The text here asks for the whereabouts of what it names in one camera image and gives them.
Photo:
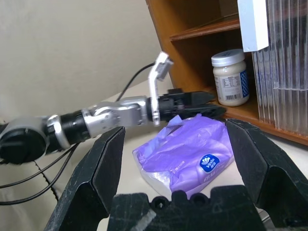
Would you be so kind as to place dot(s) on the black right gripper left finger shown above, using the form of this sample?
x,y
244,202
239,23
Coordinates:
x,y
96,173

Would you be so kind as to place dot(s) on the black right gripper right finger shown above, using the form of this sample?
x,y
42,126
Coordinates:
x,y
272,173

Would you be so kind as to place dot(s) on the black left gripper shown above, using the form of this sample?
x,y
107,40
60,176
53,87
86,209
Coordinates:
x,y
172,103

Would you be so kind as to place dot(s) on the white-lidded cream jar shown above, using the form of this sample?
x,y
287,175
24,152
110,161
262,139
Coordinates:
x,y
228,79

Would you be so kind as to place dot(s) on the purple tissue pack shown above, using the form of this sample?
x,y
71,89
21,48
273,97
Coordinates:
x,y
183,144

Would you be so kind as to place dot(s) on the ribbed clear sliding door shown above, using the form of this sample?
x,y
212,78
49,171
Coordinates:
x,y
288,72

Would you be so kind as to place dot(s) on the wooden cabinet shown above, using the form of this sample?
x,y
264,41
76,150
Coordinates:
x,y
192,14

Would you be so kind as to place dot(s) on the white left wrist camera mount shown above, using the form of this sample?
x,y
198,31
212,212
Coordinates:
x,y
152,84

